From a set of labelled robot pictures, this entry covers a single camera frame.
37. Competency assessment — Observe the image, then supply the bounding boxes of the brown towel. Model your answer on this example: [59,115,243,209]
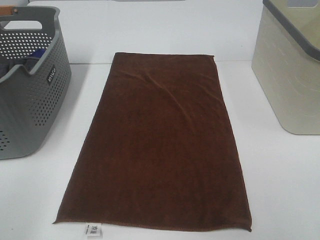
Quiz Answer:
[56,52,252,232]

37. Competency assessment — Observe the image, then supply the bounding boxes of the grey perforated plastic basket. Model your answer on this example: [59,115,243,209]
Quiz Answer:
[0,6,72,160]

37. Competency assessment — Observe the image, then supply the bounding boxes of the blue cloth in basket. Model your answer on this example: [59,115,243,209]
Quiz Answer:
[29,48,46,59]

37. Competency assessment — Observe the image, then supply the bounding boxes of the beige plastic basket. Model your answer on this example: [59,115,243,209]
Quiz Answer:
[251,0,320,135]

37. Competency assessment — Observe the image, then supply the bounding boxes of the grey cloth in basket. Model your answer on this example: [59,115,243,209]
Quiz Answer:
[0,57,39,78]

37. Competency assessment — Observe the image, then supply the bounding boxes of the orange basket handle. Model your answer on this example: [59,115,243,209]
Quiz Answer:
[0,5,18,17]

